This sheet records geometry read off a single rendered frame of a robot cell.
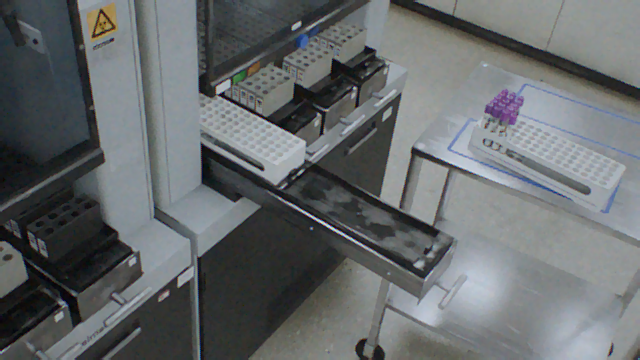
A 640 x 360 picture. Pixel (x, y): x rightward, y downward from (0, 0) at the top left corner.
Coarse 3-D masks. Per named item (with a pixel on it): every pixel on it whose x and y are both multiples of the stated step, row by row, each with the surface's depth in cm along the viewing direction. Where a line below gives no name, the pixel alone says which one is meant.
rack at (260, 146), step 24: (216, 96) 146; (216, 120) 141; (240, 120) 142; (264, 120) 141; (216, 144) 143; (240, 144) 135; (264, 144) 136; (288, 144) 137; (264, 168) 139; (288, 168) 135
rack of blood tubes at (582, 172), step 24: (480, 120) 146; (480, 144) 145; (504, 144) 142; (528, 144) 141; (552, 144) 142; (576, 144) 142; (528, 168) 141; (552, 168) 137; (576, 168) 136; (600, 168) 137; (624, 168) 138; (576, 192) 137; (600, 192) 133
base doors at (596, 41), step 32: (416, 0) 365; (448, 0) 354; (480, 0) 343; (512, 0) 334; (544, 0) 325; (576, 0) 316; (608, 0) 307; (512, 32) 342; (544, 32) 333; (576, 32) 323; (608, 32) 314; (608, 64) 321
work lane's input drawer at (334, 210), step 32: (224, 160) 139; (256, 192) 136; (288, 192) 134; (320, 192) 136; (352, 192) 136; (320, 224) 129; (352, 224) 130; (384, 224) 130; (416, 224) 131; (352, 256) 128; (384, 256) 124; (416, 256) 125; (448, 256) 128; (416, 288) 122; (448, 288) 127
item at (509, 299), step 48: (480, 96) 164; (528, 96) 166; (576, 96) 168; (432, 144) 148; (624, 144) 155; (528, 192) 139; (624, 192) 142; (480, 240) 205; (624, 240) 133; (384, 288) 178; (432, 288) 189; (480, 288) 190; (528, 288) 192; (576, 288) 194; (480, 336) 178; (528, 336) 179; (576, 336) 181
